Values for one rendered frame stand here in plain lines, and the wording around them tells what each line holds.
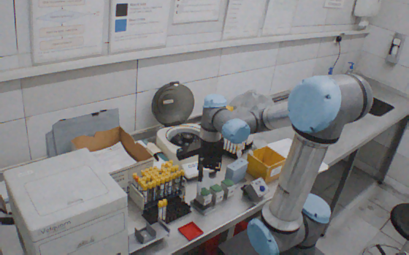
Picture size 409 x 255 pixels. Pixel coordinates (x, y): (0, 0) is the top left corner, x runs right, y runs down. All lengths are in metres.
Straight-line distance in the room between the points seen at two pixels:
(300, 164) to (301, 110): 0.14
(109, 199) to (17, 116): 0.64
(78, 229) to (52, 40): 0.73
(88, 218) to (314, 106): 0.63
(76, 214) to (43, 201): 0.10
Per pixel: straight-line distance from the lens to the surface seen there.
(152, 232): 1.21
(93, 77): 1.51
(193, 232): 1.29
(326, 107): 0.72
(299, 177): 0.85
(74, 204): 0.95
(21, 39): 1.36
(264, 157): 1.71
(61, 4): 1.36
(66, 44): 1.41
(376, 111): 3.10
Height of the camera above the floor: 1.81
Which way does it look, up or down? 27 degrees down
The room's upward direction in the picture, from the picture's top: 8 degrees clockwise
